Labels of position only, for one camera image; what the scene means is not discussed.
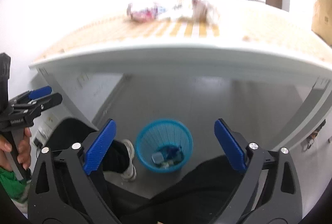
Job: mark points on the yellow checkered tablecloth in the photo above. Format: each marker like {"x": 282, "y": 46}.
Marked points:
{"x": 277, "y": 37}

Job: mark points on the white sneaker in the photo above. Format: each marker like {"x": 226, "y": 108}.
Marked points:
{"x": 130, "y": 173}

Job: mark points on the brown paper bag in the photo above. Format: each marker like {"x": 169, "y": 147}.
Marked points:
{"x": 321, "y": 22}

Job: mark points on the blue plastic waste basket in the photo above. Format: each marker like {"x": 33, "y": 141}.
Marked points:
{"x": 160, "y": 133}

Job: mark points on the white pink wrapper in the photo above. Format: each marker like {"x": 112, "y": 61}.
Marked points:
{"x": 143, "y": 15}

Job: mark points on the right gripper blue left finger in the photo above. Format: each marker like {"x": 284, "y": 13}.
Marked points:
{"x": 96, "y": 145}

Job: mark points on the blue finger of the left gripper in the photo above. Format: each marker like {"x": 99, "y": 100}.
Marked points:
{"x": 39, "y": 93}

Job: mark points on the blue snack wrapper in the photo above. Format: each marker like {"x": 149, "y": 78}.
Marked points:
{"x": 168, "y": 154}

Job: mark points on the green sleeve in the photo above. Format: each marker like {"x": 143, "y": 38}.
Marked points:
{"x": 16, "y": 189}

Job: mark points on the person's black trouser legs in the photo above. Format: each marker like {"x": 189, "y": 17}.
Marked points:
{"x": 196, "y": 198}

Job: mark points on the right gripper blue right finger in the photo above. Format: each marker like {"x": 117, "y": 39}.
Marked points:
{"x": 233, "y": 145}

